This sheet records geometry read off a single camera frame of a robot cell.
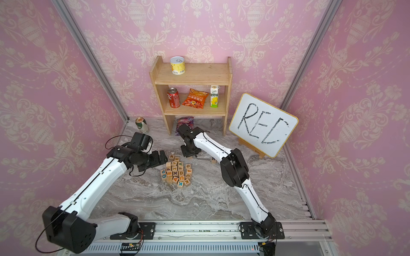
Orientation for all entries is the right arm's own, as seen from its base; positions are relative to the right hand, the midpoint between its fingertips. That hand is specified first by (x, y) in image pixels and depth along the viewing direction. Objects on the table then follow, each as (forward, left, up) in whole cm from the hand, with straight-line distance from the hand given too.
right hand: (189, 154), depth 94 cm
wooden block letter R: (-2, -15, -5) cm, 16 cm away
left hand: (-11, +12, +10) cm, 19 cm away
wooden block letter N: (+1, +11, -4) cm, 12 cm away
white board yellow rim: (+8, -45, +12) cm, 47 cm away
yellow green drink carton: (+23, -16, +23) cm, 37 cm away
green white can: (+23, +32, +3) cm, 39 cm away
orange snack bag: (+27, -6, +19) cm, 34 cm away
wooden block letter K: (-17, +5, -4) cm, 18 cm away
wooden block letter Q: (-10, +14, -3) cm, 18 cm away
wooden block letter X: (-10, +8, -3) cm, 13 cm away
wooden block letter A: (-14, +8, -3) cm, 16 cm away
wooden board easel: (+9, -34, -3) cm, 35 cm away
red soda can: (+23, +7, +25) cm, 35 cm away
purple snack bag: (+31, +2, -3) cm, 31 cm away
